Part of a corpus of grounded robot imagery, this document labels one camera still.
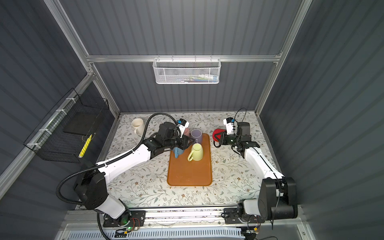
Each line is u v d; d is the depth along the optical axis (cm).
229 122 76
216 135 83
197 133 96
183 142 71
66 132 72
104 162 47
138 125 102
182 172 89
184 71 112
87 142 70
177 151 91
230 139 73
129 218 71
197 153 88
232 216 74
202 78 92
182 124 71
